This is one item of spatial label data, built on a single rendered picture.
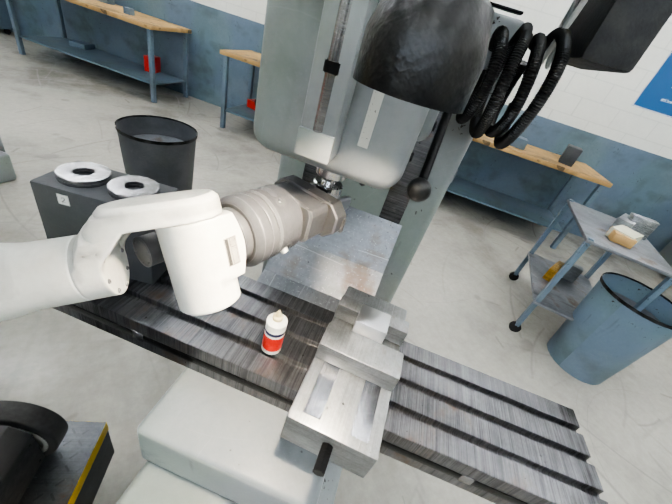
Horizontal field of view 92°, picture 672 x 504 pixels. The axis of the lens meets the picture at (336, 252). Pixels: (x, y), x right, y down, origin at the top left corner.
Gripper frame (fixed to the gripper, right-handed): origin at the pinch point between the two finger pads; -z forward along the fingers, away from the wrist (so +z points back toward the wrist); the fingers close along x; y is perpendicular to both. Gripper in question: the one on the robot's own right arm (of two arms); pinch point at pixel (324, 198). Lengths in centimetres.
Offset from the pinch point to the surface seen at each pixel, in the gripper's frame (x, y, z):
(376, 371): -20.2, 22.9, 2.2
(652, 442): -162, 122, -164
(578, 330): -103, 93, -186
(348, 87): -5.8, -17.9, 11.3
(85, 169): 48, 14, 13
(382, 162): -9.7, -11.3, 6.3
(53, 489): 29, 84, 39
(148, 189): 35.0, 13.5, 8.1
